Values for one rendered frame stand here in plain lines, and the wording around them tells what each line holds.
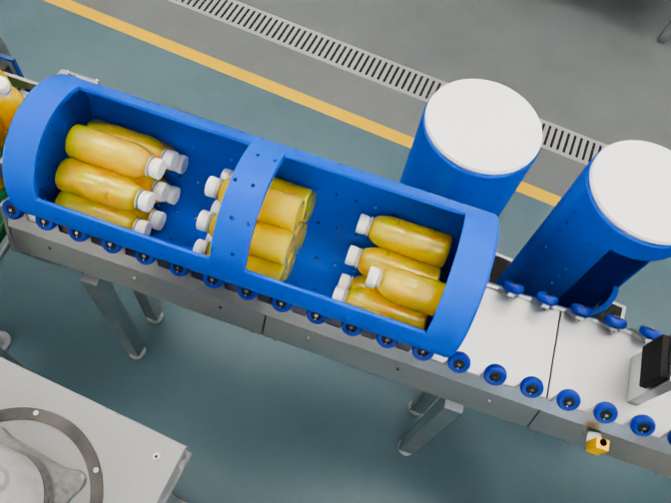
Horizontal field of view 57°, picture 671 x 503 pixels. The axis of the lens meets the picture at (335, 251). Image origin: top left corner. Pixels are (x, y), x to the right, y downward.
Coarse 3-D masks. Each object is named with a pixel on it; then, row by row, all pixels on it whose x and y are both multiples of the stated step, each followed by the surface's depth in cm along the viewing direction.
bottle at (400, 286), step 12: (384, 276) 112; (396, 276) 112; (408, 276) 112; (420, 276) 113; (384, 288) 112; (396, 288) 111; (408, 288) 111; (420, 288) 111; (432, 288) 111; (396, 300) 112; (408, 300) 111; (420, 300) 111; (432, 300) 111; (432, 312) 112
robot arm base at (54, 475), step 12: (0, 432) 97; (12, 444) 96; (24, 444) 97; (36, 456) 95; (48, 468) 94; (60, 468) 95; (48, 480) 93; (60, 480) 94; (72, 480) 95; (84, 480) 95; (48, 492) 91; (60, 492) 93; (72, 492) 94
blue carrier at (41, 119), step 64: (64, 128) 123; (128, 128) 132; (192, 128) 125; (192, 192) 134; (256, 192) 105; (320, 192) 129; (384, 192) 123; (192, 256) 111; (320, 256) 131; (448, 256) 129; (384, 320) 108; (448, 320) 104
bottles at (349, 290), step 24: (168, 192) 125; (96, 216) 118; (120, 216) 118; (144, 216) 125; (264, 264) 116; (288, 264) 119; (360, 264) 119; (384, 264) 117; (408, 264) 117; (336, 288) 117; (360, 288) 117; (384, 312) 114; (408, 312) 114
